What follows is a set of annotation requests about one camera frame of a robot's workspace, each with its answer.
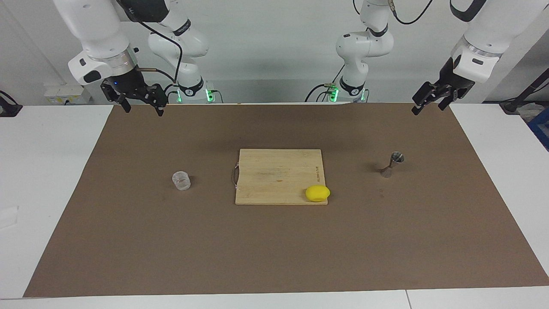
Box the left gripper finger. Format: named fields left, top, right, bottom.
left=437, top=87, right=464, bottom=111
left=411, top=81, right=443, bottom=116

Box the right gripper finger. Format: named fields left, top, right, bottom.
left=137, top=84, right=168, bottom=117
left=100, top=81, right=132, bottom=113

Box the steel jigger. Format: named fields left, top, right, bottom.
left=380, top=151, right=405, bottom=179

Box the clear plastic cup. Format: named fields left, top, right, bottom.
left=172, top=171, right=192, bottom=191

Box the black stand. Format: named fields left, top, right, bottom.
left=500, top=68, right=549, bottom=115

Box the wooden cutting board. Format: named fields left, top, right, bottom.
left=232, top=148, right=329, bottom=206

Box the yellow lemon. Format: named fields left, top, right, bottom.
left=305, top=185, right=331, bottom=202

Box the white tape patch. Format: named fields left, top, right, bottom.
left=0, top=206, right=20, bottom=229

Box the brown table mat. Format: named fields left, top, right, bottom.
left=24, top=102, right=549, bottom=297

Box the black base power cable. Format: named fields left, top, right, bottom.
left=305, top=64, right=369, bottom=103
left=164, top=82, right=223, bottom=104

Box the white wall power strip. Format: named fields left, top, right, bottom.
left=44, top=85, right=91, bottom=105

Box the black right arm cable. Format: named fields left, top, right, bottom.
left=116, top=0, right=184, bottom=84

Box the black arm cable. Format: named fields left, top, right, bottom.
left=353, top=0, right=434, bottom=25
left=116, top=0, right=184, bottom=84

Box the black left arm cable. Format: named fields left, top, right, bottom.
left=353, top=0, right=434, bottom=25

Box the black clamp mount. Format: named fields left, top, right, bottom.
left=0, top=90, right=23, bottom=117

